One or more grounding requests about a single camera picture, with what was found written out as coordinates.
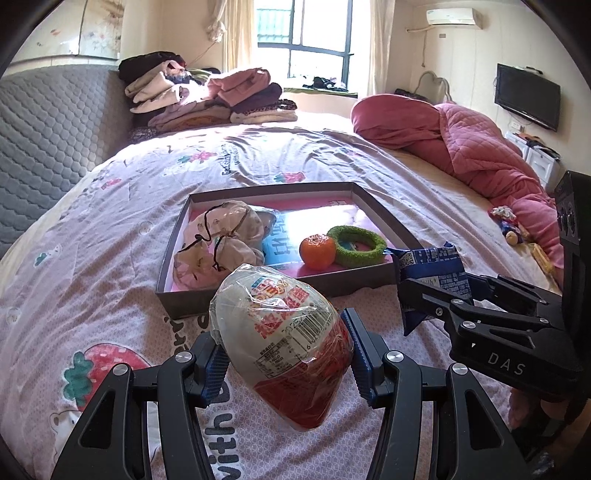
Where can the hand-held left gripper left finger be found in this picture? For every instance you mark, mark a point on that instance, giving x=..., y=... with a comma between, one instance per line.
x=213, y=371

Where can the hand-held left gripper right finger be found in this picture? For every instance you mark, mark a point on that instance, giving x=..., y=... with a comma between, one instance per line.
x=359, y=353

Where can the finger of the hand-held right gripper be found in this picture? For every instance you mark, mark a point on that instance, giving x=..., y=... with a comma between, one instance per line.
x=429, y=300
x=512, y=290

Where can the blue snack packet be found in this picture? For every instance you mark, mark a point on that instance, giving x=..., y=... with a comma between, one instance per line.
x=434, y=265

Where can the red white egg toy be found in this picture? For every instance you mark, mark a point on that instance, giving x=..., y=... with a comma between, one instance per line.
x=281, y=337

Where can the shallow cardboard box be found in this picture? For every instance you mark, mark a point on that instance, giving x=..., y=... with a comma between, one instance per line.
x=277, y=288

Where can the orange tangerine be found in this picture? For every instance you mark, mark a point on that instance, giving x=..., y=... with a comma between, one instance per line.
x=317, y=251

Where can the person's right hand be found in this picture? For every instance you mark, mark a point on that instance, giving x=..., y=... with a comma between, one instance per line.
x=556, y=410

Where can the yellow packet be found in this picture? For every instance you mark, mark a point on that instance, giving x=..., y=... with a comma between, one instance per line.
x=542, y=258

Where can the small colourful plush toy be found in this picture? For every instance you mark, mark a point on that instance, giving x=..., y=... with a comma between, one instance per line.
x=508, y=224

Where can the white drawer cabinet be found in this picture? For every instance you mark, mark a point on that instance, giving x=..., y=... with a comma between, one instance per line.
x=538, y=159

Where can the pink quilt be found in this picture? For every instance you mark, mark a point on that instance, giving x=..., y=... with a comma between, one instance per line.
x=461, y=138

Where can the blue white wrapped egg toy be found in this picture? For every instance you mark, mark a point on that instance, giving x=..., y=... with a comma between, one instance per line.
x=270, y=218

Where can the strawberry printed bedsheet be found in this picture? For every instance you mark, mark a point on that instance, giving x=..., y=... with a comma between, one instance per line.
x=115, y=230

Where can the white headboard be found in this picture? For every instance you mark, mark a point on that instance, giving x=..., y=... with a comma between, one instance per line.
x=436, y=85

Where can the dark items on windowsill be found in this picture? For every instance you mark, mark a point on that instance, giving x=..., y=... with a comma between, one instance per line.
x=325, y=84

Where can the cream curtain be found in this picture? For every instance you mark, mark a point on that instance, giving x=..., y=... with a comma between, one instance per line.
x=238, y=32
x=381, y=41

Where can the white air conditioner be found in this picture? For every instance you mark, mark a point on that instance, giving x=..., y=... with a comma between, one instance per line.
x=455, y=17

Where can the pile of folded clothes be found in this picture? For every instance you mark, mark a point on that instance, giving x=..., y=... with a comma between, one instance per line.
x=207, y=92

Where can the grey quilted mattress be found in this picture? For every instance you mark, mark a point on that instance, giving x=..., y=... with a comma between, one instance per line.
x=41, y=138

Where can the window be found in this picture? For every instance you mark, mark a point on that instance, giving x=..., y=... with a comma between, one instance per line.
x=314, y=27

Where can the white scribbled wardrobe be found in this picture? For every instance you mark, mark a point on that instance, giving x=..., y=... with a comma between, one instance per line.
x=87, y=27

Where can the black wall television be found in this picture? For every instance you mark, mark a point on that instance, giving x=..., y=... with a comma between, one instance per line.
x=526, y=97

